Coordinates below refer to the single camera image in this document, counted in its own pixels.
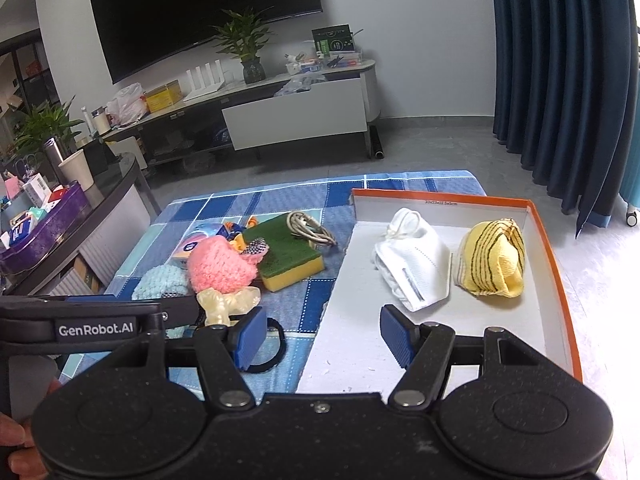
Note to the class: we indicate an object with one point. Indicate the black wall television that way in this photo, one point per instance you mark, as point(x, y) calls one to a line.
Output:
point(200, 5)

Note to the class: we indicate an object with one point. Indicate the pink knitted piece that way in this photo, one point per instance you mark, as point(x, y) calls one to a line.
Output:
point(220, 265)

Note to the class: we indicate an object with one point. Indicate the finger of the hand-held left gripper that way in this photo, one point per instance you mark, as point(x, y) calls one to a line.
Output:
point(180, 311)

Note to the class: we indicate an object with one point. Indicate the light blue knitted piece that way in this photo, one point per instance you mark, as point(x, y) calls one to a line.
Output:
point(160, 285)

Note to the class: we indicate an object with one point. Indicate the white storage box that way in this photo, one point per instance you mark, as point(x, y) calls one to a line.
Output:
point(125, 152)

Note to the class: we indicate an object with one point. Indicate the yellow striped cloth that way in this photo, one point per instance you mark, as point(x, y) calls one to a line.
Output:
point(492, 260)

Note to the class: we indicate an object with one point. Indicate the dark shelf unit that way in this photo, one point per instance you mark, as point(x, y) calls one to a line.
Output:
point(30, 75)

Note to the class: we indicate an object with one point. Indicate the small white box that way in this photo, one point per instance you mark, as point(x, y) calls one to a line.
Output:
point(36, 191)

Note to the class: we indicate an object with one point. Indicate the white tube bottle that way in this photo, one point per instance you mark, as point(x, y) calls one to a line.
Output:
point(88, 120)

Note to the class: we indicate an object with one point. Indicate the cream rubber toy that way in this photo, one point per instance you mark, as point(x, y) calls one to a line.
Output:
point(225, 305)

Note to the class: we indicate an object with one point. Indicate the white drawer front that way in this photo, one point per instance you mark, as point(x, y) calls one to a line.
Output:
point(295, 115)

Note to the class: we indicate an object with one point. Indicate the orange-rimmed cardboard box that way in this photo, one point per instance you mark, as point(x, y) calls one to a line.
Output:
point(360, 280)

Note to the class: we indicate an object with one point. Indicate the steel flask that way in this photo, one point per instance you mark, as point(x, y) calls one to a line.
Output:
point(55, 152)

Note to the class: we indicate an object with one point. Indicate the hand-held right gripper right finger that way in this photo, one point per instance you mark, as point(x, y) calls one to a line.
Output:
point(395, 335)

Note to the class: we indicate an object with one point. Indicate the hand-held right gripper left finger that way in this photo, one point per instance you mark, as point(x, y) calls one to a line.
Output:
point(248, 337)

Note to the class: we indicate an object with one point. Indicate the blue checked blanket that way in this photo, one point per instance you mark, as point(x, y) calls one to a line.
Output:
point(280, 200)

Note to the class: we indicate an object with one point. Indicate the white plastic bag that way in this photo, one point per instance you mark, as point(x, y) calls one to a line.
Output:
point(125, 105)

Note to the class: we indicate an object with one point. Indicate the yellow box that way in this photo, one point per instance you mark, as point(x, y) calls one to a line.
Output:
point(162, 96)

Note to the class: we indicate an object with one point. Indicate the black and white checked fabric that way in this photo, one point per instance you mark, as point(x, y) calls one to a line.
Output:
point(255, 249)

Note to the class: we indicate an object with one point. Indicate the dark blue curtain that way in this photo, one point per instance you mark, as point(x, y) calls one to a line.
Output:
point(560, 60)

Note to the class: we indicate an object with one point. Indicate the black roll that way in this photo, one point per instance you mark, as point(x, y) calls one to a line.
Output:
point(376, 141)

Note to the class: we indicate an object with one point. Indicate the white face mask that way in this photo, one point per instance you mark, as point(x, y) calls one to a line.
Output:
point(420, 265)

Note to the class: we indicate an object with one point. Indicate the person's left hand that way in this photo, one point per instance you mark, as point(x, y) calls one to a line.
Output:
point(15, 430)

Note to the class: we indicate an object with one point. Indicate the white jar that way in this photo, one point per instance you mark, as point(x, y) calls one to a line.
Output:
point(103, 121)

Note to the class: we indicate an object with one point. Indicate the potted plant in dark vase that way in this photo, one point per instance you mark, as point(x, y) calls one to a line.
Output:
point(245, 40)

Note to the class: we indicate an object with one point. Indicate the green leafy potted plant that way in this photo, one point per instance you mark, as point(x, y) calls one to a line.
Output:
point(45, 125)

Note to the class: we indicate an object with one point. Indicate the light blue packet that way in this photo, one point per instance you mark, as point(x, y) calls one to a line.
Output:
point(197, 242)

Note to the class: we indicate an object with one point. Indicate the white router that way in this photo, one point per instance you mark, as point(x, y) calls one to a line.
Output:
point(202, 85)

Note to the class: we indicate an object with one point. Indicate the white paper cup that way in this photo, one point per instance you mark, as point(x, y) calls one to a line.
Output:
point(77, 167)

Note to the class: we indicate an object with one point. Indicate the green box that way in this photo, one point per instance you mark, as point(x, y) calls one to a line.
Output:
point(334, 40)

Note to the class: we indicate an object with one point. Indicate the black box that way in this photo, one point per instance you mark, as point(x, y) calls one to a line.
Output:
point(95, 152)

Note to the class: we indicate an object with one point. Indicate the white and dark television stand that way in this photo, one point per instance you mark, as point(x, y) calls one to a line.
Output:
point(370, 90)

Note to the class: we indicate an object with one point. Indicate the green and yellow sponge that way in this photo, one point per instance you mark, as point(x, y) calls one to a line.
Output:
point(280, 250)

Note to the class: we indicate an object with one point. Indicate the clear plastic bag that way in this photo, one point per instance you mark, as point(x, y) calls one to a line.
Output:
point(300, 85)

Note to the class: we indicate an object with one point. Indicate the black coffee table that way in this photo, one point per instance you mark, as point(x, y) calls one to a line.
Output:
point(110, 180)

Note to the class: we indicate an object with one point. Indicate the clear tray of small things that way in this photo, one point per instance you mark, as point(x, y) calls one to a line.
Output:
point(320, 62)

